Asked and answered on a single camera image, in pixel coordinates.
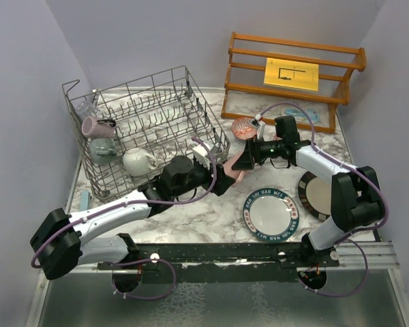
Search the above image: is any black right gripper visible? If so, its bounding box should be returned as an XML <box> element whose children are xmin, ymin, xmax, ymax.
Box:
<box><xmin>232</xmin><ymin>135</ymin><xmax>285</xmax><ymax>169</ymax></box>

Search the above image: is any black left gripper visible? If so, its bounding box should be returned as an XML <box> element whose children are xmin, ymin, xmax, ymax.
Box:
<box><xmin>173</xmin><ymin>157</ymin><xmax>235</xmax><ymax>199</ymax></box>

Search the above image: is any pink mug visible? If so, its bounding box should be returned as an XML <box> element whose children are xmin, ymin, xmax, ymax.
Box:
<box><xmin>222</xmin><ymin>151</ymin><xmax>247</xmax><ymax>187</ymax></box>

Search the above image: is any white speckled mug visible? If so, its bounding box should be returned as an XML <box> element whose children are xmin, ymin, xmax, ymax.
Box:
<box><xmin>122</xmin><ymin>148</ymin><xmax>159</xmax><ymax>177</ymax></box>

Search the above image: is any grey-green ceramic mug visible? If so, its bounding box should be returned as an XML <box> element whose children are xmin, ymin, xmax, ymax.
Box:
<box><xmin>89</xmin><ymin>138</ymin><xmax>117</xmax><ymax>164</ymax></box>

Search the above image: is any purple glass mug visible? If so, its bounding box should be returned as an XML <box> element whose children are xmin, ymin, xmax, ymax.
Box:
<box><xmin>81</xmin><ymin>116</ymin><xmax>117</xmax><ymax>140</ymax></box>

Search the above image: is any clear octagonal glass tumbler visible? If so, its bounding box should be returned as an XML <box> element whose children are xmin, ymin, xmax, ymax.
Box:
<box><xmin>75</xmin><ymin>100</ymin><xmax>100</xmax><ymax>120</ymax></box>

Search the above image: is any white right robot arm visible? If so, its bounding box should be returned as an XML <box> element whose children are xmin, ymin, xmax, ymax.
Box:
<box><xmin>232</xmin><ymin>116</ymin><xmax>387</xmax><ymax>266</ymax></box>

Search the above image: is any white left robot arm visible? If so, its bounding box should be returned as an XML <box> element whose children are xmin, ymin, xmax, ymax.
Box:
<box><xmin>30</xmin><ymin>156</ymin><xmax>243</xmax><ymax>280</ymax></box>

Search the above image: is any wooden shelf rack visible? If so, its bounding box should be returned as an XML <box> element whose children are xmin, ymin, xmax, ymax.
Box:
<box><xmin>221</xmin><ymin>31</ymin><xmax>367</xmax><ymax>134</ymax></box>

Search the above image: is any red patterned bowl near mug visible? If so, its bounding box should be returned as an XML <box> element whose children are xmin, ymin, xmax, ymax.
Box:
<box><xmin>231</xmin><ymin>117</ymin><xmax>257</xmax><ymax>140</ymax></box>

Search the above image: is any green rimmed white plate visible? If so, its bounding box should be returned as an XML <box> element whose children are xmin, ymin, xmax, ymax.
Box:
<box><xmin>242</xmin><ymin>187</ymin><xmax>299</xmax><ymax>243</ymax></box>

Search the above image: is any dark rimmed beige plate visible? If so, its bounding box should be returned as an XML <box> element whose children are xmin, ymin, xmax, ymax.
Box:
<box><xmin>297</xmin><ymin>172</ymin><xmax>331</xmax><ymax>221</ymax></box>

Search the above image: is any yellow book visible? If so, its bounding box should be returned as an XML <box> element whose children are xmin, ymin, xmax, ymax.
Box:
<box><xmin>264</xmin><ymin>58</ymin><xmax>319</xmax><ymax>91</ymax></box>

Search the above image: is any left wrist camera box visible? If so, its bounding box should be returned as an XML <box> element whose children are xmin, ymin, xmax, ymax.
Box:
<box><xmin>192</xmin><ymin>141</ymin><xmax>219</xmax><ymax>170</ymax></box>

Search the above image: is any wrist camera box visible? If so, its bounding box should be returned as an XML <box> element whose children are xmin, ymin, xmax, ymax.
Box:
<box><xmin>192</xmin><ymin>141</ymin><xmax>219</xmax><ymax>170</ymax></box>
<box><xmin>250</xmin><ymin>114</ymin><xmax>266</xmax><ymax>140</ymax></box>

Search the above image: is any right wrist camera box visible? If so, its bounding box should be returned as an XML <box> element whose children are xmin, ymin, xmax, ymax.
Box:
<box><xmin>250</xmin><ymin>114</ymin><xmax>266</xmax><ymax>140</ymax></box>

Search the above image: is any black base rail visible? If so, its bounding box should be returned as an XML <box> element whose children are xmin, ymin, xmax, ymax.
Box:
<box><xmin>97</xmin><ymin>241</ymin><xmax>339</xmax><ymax>283</ymax></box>

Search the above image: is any grey wire dish rack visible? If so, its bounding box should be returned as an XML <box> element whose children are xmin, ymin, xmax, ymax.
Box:
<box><xmin>62</xmin><ymin>65</ymin><xmax>230</xmax><ymax>204</ymax></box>

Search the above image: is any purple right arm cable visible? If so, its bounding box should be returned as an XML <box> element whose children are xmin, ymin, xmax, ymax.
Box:
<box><xmin>258</xmin><ymin>102</ymin><xmax>390</xmax><ymax>297</ymax></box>

